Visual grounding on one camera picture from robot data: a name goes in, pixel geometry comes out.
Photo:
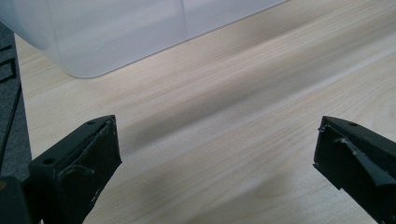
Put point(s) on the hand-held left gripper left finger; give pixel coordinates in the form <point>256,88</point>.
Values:
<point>77,174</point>

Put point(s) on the clear plastic drawer cabinet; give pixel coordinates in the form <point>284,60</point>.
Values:
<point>109,37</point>

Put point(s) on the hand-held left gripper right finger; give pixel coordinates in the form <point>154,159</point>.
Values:
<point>358,168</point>

